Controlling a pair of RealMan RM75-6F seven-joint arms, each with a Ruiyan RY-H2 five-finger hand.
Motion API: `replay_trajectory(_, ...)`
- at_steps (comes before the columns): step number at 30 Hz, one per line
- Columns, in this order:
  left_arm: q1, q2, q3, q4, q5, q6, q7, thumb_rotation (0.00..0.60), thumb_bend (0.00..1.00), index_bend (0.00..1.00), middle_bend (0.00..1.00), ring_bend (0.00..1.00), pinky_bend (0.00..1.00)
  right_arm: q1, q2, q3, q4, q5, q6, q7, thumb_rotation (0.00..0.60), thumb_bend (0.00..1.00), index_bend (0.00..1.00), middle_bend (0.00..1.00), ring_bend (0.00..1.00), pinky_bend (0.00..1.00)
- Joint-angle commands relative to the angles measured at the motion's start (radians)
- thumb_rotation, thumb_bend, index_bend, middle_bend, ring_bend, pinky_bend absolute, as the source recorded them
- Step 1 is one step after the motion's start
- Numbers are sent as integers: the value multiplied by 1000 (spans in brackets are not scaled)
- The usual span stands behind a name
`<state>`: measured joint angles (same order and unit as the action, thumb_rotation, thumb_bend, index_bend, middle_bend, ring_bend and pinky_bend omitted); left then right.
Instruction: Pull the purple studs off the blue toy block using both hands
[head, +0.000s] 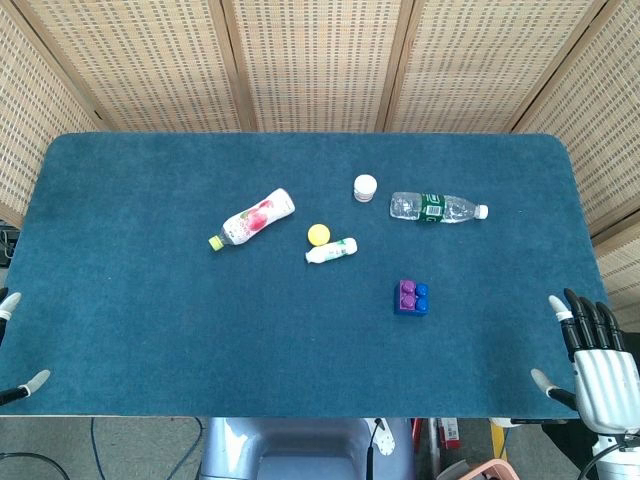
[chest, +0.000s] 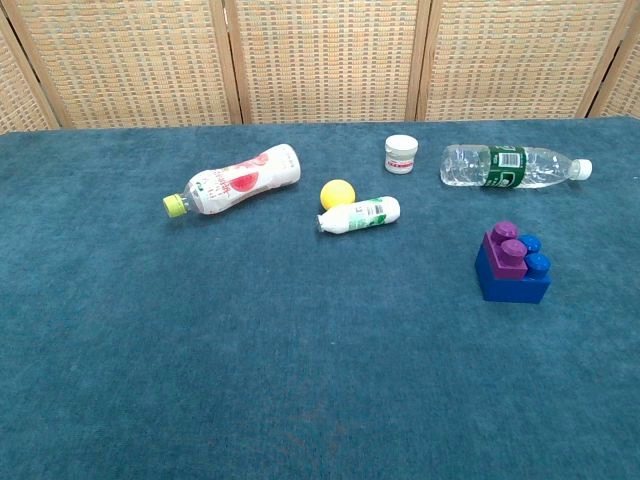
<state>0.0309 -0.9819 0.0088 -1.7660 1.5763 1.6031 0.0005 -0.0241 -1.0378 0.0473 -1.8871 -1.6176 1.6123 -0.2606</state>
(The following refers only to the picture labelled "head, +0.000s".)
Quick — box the pink label drink bottle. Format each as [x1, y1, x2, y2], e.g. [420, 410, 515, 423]
[208, 187, 297, 251]

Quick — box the blue purple toy block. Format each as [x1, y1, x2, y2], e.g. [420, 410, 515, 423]
[393, 282, 432, 317]

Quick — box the small white jar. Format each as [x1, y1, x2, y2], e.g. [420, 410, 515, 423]
[352, 174, 379, 204]

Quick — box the small white yogurt bottle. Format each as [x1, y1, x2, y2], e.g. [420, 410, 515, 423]
[304, 237, 359, 265]

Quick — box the red and white box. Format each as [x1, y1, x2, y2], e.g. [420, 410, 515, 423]
[412, 417, 467, 452]

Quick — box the blue floor cable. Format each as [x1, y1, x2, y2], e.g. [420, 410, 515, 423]
[89, 417, 206, 480]

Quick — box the pale blue robot torso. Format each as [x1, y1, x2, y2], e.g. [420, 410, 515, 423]
[198, 417, 417, 480]

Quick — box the clear green label water bottle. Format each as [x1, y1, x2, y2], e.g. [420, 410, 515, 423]
[389, 191, 490, 226]

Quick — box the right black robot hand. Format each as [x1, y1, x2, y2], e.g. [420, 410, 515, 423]
[530, 287, 640, 441]

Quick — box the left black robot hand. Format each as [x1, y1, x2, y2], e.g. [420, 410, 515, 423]
[0, 287, 52, 407]

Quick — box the purple plastic block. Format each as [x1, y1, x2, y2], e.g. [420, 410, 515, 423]
[397, 278, 419, 313]

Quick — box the blue carpet table mat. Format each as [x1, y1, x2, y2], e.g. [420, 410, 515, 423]
[0, 132, 609, 419]

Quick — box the black floor cable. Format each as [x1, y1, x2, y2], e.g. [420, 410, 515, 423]
[0, 451, 71, 480]

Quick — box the woven wooden folding screen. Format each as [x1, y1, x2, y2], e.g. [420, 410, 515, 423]
[0, 0, 640, 312]

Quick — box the pink plastic basket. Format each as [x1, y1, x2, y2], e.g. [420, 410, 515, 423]
[438, 459, 522, 480]

